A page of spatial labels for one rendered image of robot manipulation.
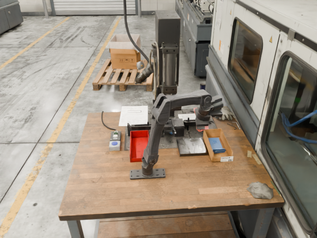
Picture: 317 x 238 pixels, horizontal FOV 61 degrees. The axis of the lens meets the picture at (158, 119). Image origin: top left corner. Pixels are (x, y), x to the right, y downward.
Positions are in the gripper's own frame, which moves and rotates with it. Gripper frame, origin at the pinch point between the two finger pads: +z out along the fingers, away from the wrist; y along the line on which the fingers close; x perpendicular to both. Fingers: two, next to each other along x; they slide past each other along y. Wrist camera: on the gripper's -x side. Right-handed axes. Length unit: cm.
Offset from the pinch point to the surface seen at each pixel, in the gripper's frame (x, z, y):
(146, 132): 30.7, 22.3, 6.3
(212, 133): -12.9, 20.5, 2.5
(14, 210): 150, 117, -20
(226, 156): -16.7, 12.8, -16.9
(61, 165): 122, 147, 31
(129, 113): 43, 43, 33
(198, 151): -0.7, 14.0, -12.2
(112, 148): 53, 19, -6
